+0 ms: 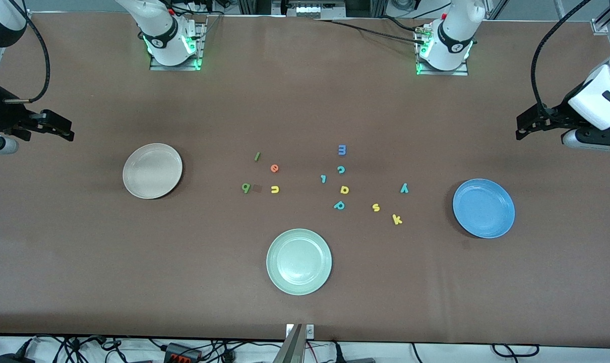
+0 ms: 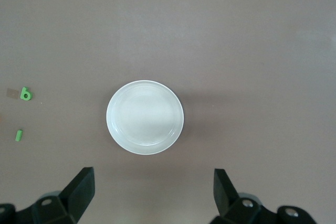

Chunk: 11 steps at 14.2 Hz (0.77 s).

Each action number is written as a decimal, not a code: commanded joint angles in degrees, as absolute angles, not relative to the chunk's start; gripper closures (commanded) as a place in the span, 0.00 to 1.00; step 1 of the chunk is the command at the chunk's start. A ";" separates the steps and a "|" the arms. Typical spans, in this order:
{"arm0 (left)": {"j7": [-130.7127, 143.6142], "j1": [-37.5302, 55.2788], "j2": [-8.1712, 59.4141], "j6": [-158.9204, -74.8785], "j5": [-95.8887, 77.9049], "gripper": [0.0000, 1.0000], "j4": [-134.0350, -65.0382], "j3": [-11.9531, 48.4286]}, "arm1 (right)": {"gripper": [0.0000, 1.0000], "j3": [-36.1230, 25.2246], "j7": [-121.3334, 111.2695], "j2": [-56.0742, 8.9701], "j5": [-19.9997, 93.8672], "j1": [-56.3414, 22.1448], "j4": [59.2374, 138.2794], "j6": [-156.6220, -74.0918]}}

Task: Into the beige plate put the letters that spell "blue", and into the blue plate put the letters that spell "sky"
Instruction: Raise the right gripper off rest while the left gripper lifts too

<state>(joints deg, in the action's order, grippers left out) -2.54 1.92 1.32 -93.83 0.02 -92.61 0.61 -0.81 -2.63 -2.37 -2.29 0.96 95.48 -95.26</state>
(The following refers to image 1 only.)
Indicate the aluminium frame profile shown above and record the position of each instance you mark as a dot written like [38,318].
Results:
[600,26]

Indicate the blue plate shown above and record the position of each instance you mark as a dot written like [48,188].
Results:
[484,208]

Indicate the black power strip red switches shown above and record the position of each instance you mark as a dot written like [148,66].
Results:
[181,353]

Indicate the gray control device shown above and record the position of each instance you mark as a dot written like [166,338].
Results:
[315,10]

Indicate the gray metal camera pole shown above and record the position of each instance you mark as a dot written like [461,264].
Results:
[291,350]

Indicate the beige brown plate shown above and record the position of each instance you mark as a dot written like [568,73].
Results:
[152,171]

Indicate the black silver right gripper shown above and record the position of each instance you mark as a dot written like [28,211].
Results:
[3,114]

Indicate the pale green plate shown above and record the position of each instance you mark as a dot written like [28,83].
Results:
[299,262]

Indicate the white mounting bracket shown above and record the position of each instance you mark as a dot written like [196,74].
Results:
[310,331]

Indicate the brown table cover mat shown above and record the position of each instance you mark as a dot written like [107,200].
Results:
[305,101]

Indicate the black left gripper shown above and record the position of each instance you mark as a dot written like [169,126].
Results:
[556,113]

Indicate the yellow foam letter k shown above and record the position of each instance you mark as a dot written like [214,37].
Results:
[396,219]

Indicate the black power adapter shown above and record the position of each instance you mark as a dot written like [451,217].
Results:
[12,359]

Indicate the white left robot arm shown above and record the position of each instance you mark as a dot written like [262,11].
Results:
[453,35]

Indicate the teal foam letter p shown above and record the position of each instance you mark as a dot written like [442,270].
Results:
[339,205]

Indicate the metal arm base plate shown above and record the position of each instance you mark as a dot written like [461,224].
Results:
[441,72]
[174,67]

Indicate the green foam letter g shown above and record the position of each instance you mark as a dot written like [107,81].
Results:
[245,187]

